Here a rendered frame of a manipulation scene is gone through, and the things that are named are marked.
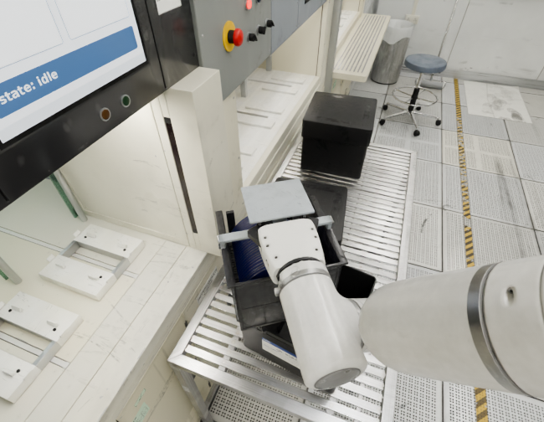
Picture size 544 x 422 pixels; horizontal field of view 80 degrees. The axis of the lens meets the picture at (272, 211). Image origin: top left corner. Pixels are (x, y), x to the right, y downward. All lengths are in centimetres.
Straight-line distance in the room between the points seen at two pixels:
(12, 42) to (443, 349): 53
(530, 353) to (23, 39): 55
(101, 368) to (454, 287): 83
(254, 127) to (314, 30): 75
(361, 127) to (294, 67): 94
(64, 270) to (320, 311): 84
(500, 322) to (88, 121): 55
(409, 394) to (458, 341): 160
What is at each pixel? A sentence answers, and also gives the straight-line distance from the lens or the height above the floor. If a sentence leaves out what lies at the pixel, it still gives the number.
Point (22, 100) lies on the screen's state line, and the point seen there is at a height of 150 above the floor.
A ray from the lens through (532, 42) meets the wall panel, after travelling 497.
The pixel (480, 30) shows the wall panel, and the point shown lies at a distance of 484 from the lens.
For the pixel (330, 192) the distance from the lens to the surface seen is 126.
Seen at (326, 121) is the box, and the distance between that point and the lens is 139.
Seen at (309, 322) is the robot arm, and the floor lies 129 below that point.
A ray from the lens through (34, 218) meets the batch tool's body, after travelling 140.
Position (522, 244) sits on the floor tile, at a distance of 275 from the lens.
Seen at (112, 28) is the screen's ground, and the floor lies 154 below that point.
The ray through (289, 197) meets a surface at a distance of 62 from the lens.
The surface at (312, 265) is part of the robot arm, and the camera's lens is 49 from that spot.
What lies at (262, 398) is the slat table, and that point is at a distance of 96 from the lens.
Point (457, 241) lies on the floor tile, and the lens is 253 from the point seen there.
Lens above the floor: 168
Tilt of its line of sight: 44 degrees down
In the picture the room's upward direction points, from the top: straight up
